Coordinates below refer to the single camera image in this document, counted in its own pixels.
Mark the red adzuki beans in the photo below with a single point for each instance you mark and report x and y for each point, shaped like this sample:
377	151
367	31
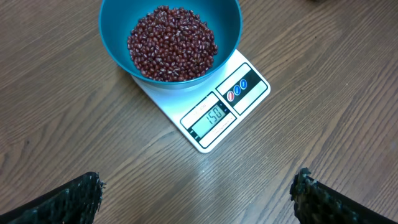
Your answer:
172	45

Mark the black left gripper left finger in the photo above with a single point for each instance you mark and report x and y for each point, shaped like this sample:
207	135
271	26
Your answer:
76	201

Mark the blue plastic bowl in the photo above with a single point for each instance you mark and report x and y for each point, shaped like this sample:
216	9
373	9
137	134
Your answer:
118	17

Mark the white digital kitchen scale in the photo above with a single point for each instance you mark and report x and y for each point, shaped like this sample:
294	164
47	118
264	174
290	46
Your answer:
207	112

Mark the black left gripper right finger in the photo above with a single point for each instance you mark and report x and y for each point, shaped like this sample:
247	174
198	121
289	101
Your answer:
315	203

